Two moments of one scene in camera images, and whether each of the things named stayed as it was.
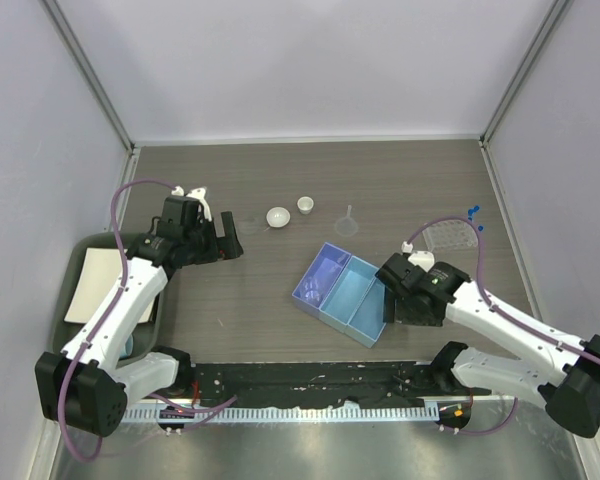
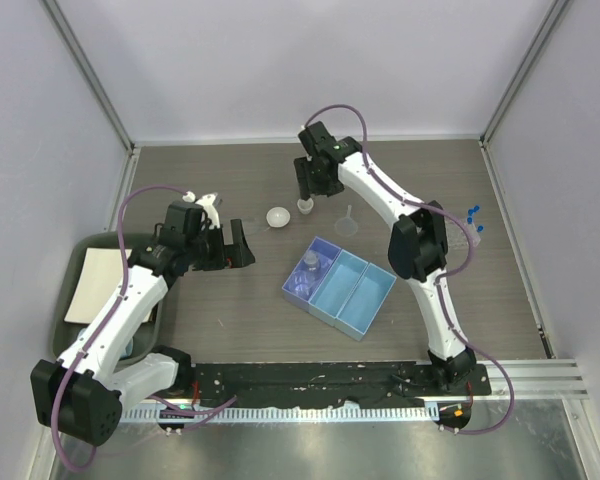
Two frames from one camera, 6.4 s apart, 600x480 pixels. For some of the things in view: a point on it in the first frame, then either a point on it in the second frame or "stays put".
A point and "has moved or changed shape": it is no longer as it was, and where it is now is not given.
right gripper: (391, 309) → (307, 187)
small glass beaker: (315, 284) → (302, 282)
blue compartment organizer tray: (345, 293) has moved or changed shape
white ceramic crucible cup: (305, 205) stays put
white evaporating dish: (278, 216) stays put
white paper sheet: (99, 271) stays put
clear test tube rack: (450, 234) stays put
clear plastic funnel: (346, 226) stays put
